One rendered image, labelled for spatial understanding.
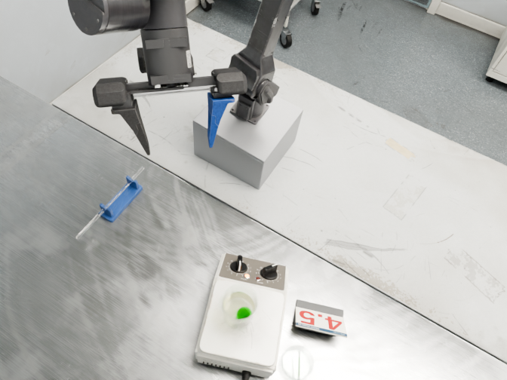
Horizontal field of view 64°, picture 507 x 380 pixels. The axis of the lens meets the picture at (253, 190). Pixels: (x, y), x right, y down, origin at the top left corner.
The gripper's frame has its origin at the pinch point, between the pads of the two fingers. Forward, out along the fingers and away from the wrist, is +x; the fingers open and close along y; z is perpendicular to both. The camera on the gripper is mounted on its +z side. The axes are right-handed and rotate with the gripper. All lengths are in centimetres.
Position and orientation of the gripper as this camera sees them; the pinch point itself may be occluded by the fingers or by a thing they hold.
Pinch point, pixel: (176, 126)
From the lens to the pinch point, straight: 55.8
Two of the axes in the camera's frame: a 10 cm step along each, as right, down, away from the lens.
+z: -2.2, -4.0, 8.9
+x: 0.5, 9.1, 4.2
